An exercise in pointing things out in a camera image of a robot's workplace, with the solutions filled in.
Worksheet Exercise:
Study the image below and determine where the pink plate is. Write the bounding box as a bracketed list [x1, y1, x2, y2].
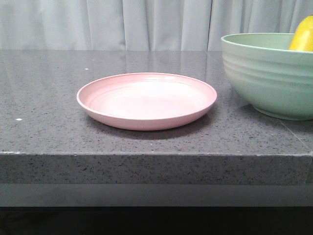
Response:
[76, 72, 217, 131]

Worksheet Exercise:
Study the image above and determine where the green bowl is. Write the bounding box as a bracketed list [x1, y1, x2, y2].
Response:
[221, 33, 313, 120]

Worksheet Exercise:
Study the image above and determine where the grey curtain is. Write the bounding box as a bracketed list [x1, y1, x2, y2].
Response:
[0, 0, 313, 51]

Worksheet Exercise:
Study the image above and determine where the yellow banana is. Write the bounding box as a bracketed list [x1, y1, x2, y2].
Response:
[289, 15, 313, 51]

